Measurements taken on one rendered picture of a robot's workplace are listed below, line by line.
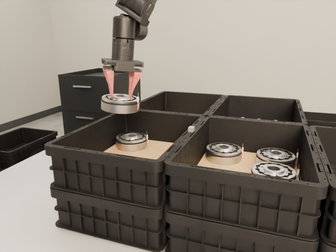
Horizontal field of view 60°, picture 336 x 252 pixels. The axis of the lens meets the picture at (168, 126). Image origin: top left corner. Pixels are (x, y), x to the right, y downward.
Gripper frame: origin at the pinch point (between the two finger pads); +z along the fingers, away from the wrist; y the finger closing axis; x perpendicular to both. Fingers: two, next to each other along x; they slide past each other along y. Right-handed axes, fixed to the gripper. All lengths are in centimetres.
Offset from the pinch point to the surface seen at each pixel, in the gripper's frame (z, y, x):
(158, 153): 18.2, -12.7, -1.3
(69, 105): 41, 10, -165
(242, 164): 16.2, -32.1, 14.6
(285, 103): 5, -72, -18
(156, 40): -16, -109, -330
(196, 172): 8.6, -9.0, 32.2
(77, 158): 11.9, 12.0, 15.0
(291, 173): 12.6, -36.1, 28.5
